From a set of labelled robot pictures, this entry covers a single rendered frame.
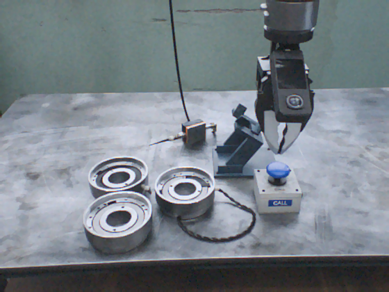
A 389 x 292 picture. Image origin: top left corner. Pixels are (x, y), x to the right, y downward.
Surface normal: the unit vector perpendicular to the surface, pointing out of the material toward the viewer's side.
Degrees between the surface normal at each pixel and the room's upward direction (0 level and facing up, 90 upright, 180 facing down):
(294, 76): 31
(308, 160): 0
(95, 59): 90
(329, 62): 90
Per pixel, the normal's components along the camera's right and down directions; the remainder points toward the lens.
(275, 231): 0.00, -0.87
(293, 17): -0.07, 0.49
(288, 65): 0.06, -0.50
